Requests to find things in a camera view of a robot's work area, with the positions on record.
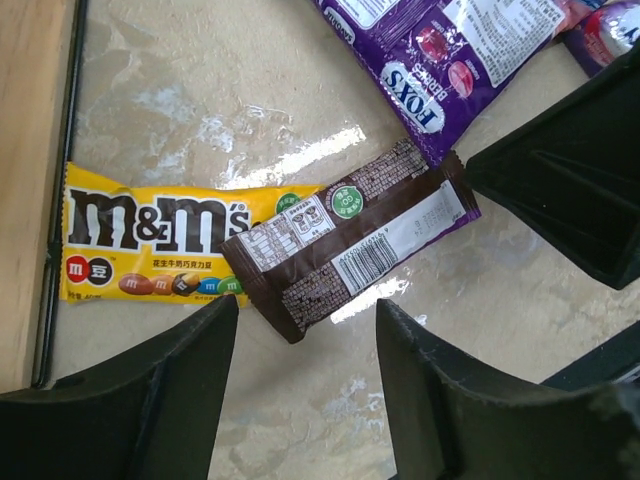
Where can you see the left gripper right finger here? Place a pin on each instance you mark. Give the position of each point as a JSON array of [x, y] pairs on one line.
[[452, 416]]

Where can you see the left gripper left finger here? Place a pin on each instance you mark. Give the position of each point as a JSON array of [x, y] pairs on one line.
[[150, 412]]

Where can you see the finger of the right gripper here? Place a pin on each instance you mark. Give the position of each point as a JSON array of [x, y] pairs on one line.
[[572, 174], [616, 360]]

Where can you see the brown chocolate bag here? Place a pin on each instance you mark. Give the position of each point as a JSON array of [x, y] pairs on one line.
[[308, 261]]

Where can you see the purple Fox's candy bag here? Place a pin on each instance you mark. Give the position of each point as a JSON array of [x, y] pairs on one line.
[[441, 63]]

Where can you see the yellow M&M's bag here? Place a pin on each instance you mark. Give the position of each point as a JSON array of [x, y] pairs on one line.
[[157, 244]]

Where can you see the wood and wire shelf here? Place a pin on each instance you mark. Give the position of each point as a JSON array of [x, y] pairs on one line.
[[37, 43]]

